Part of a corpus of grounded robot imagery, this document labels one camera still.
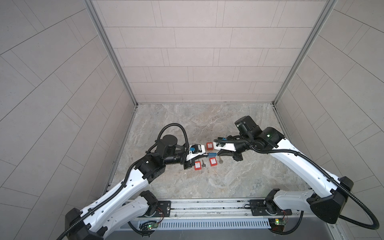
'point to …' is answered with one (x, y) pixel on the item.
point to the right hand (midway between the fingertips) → (219, 152)
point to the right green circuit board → (280, 221)
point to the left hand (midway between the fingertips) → (206, 153)
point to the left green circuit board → (152, 226)
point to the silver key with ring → (220, 161)
